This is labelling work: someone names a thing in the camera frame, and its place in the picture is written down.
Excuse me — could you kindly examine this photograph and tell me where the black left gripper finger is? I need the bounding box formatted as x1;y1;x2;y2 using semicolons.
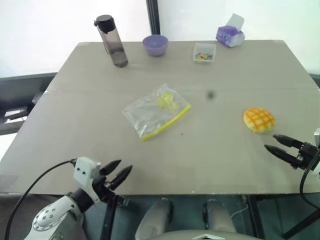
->
109;164;133;191
99;159;123;177

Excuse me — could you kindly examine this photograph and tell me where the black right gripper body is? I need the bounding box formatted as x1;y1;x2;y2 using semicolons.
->
294;141;320;171

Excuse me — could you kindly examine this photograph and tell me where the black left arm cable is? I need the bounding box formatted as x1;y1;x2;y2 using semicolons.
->
8;159;77;240

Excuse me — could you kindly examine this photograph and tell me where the dark side bench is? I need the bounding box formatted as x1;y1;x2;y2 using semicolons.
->
0;72;58;136

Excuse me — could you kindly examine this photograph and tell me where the dark window pillar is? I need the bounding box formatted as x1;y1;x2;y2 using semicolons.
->
145;0;161;35

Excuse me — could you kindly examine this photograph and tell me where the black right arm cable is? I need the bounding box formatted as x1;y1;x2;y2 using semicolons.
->
299;152;320;208

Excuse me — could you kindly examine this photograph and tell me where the dark smoky water bottle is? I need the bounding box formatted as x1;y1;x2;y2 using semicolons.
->
94;14;129;68

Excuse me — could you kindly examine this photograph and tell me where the black table leg frame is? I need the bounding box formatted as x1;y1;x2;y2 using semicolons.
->
246;193;320;240

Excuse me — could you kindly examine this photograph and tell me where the yellow melon bun toy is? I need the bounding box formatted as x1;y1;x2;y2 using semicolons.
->
243;107;276;134

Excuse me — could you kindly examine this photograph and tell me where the grey robot left leg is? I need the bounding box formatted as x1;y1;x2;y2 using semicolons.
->
135;197;174;240

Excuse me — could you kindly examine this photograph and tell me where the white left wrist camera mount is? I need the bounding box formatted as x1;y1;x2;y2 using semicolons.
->
73;156;102;202

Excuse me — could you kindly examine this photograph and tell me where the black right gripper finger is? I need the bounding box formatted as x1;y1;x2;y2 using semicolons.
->
264;144;300;170
272;134;305;152

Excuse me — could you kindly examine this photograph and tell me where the grey robot leg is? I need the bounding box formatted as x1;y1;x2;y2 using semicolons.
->
135;197;174;240
203;199;237;233

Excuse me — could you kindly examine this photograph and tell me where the purple bowl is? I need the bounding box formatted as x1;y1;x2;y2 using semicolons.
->
142;34;169;57

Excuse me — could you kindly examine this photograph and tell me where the purple tissue pack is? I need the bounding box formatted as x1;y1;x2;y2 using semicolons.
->
215;12;246;48

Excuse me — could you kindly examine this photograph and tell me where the grey robot torso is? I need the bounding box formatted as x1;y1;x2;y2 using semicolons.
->
149;229;253;240

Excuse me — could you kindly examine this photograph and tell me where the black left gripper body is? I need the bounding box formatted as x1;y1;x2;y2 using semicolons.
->
91;175;118;202

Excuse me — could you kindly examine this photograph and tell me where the grey robot right leg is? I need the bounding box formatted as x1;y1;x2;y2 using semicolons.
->
203;199;237;233

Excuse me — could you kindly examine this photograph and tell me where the clear box of colourful bits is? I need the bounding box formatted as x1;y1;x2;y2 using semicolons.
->
192;42;217;65

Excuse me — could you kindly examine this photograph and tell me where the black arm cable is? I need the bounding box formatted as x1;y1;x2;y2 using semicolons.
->
299;152;320;208
8;159;77;240

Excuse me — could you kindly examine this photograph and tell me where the clear zip bag yellow seal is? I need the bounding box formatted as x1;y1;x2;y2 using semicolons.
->
121;83;193;143

